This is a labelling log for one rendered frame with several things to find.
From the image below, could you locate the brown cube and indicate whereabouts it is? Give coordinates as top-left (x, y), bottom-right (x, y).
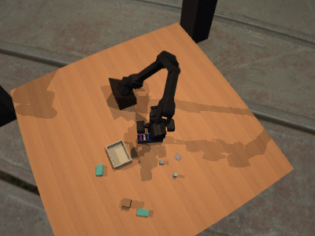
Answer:
top-left (122, 198), bottom-right (132, 208)

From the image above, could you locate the shallow beige rectangular tray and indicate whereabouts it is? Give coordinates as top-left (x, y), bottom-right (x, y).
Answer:
top-left (106, 139), bottom-right (132, 169)

